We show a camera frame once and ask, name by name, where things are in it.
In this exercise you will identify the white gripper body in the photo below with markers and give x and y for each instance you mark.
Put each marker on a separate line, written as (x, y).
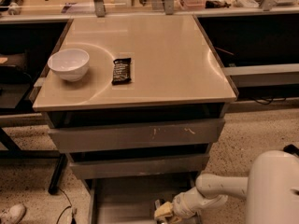
(179, 205)

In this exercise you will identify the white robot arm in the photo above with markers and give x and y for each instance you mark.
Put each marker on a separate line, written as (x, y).
(270, 191)

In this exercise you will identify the grey middle drawer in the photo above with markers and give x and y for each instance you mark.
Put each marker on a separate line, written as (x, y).
(139, 167)

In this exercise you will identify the grey open bottom drawer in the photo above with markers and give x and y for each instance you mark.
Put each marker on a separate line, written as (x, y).
(133, 200)

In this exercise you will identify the grey top drawer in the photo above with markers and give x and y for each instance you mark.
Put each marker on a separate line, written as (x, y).
(137, 135)

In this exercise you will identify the grey cabinet with beige top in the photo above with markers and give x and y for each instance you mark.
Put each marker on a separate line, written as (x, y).
(175, 76)

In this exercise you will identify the black table leg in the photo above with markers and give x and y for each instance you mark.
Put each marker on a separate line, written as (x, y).
(53, 187)

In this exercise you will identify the black chair base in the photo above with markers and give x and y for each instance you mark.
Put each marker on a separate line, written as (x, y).
(292, 149)

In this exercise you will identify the black snack bar wrapper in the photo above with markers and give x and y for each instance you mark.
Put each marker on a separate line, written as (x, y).
(121, 71)

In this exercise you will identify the white shoe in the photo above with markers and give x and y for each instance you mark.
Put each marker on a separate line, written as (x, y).
(13, 215)

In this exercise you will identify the white bowl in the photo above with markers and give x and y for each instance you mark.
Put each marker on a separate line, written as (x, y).
(69, 64)

